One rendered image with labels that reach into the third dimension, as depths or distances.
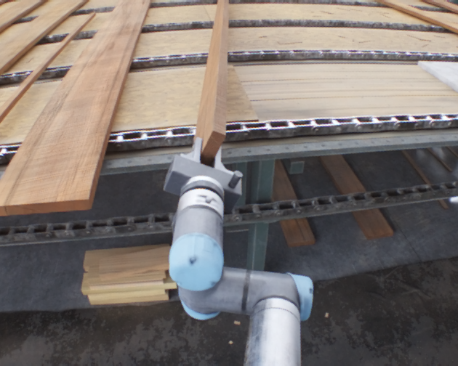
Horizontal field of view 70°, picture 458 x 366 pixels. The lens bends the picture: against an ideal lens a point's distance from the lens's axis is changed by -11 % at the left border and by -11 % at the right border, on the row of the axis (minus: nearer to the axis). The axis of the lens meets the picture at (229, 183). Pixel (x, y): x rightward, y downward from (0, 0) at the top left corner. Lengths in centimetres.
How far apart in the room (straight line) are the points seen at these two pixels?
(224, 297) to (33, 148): 61
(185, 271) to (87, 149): 48
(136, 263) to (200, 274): 96
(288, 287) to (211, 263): 14
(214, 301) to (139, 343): 95
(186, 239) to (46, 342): 120
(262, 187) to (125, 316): 80
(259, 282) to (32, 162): 59
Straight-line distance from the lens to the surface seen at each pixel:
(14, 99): 134
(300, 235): 182
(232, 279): 58
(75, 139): 95
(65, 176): 82
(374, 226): 197
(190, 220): 53
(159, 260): 144
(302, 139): 100
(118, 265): 146
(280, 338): 49
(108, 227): 115
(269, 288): 57
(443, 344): 169
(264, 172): 114
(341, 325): 157
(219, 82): 89
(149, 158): 91
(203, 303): 59
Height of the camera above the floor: 132
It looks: 38 degrees down
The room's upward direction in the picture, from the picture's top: straight up
